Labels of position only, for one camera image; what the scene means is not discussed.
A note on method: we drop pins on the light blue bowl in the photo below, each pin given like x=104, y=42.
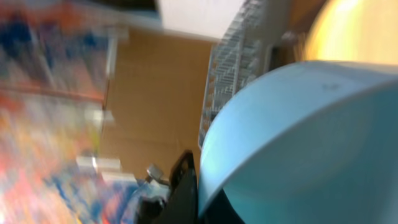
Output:
x=310, y=142

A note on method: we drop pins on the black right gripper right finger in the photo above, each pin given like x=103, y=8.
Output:
x=220, y=211

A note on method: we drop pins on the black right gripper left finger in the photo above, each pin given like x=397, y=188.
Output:
x=182, y=205

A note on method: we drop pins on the yellow round plate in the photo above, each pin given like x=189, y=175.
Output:
x=355, y=31

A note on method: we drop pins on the grey dishwasher rack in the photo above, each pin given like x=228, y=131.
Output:
x=242, y=54

